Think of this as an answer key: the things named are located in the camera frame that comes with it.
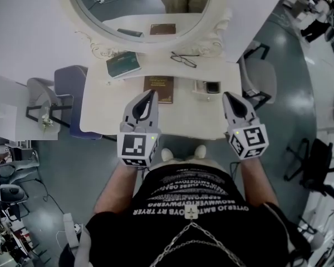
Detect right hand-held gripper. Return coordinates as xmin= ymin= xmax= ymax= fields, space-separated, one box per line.
xmin=222 ymin=92 xmax=269 ymax=160

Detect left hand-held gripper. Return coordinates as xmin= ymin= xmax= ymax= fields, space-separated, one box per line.
xmin=116 ymin=90 xmax=160 ymax=167

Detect person's right forearm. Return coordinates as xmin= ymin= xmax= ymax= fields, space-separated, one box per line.
xmin=239 ymin=157 xmax=279 ymax=208

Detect white dressing table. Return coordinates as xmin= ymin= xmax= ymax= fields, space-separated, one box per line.
xmin=79 ymin=53 xmax=243 ymax=142

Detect brown book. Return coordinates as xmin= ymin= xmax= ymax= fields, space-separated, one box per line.
xmin=143 ymin=76 xmax=175 ymax=105

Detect green book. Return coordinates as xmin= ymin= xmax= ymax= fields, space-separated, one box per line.
xmin=105 ymin=51 xmax=143 ymax=80

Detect person's left white shoe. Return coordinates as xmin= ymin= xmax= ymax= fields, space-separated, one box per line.
xmin=160 ymin=148 xmax=174 ymax=162

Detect person's white shoe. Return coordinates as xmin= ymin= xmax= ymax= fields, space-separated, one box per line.
xmin=193 ymin=145 xmax=208 ymax=160
xmin=160 ymin=148 xmax=174 ymax=162

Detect person's right white shoe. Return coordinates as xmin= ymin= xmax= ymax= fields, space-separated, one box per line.
xmin=193 ymin=145 xmax=208 ymax=160

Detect black-framed glasses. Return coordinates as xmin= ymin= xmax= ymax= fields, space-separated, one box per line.
xmin=170 ymin=51 xmax=200 ymax=69

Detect dark blue chair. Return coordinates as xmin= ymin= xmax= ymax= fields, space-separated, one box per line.
xmin=53 ymin=65 xmax=104 ymax=141

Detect white flower sprig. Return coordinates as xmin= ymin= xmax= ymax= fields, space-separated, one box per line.
xmin=41 ymin=106 xmax=55 ymax=134

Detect black office chair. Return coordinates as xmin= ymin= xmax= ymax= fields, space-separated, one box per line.
xmin=283 ymin=137 xmax=334 ymax=209

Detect person's black printed shirt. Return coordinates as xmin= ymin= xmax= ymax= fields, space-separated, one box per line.
xmin=58 ymin=162 xmax=314 ymax=267

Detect white power strip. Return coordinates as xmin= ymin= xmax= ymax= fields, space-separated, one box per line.
xmin=62 ymin=212 xmax=81 ymax=249

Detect grey office chair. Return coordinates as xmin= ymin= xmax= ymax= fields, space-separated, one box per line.
xmin=0 ymin=160 xmax=40 ymax=223

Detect oval mirror white ornate frame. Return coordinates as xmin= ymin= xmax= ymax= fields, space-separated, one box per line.
xmin=55 ymin=0 xmax=234 ymax=58

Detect silver chain necklace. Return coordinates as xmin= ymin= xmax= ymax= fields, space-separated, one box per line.
xmin=155 ymin=207 xmax=247 ymax=267

